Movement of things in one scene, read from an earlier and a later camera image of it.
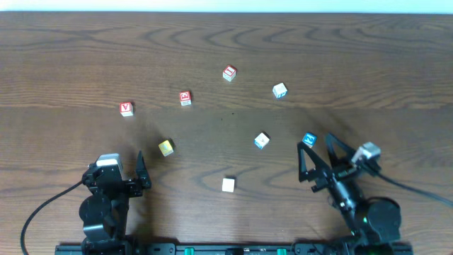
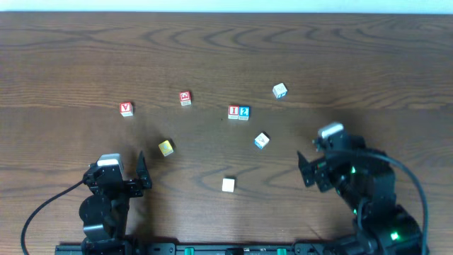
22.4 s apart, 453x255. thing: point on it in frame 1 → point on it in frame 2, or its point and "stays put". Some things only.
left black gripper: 131,185 stays put
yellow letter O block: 165,148 stays put
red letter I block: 229,73 → 233,112
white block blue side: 279,91 stays put
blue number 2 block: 309,139 → 244,112
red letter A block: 126,109 stays put
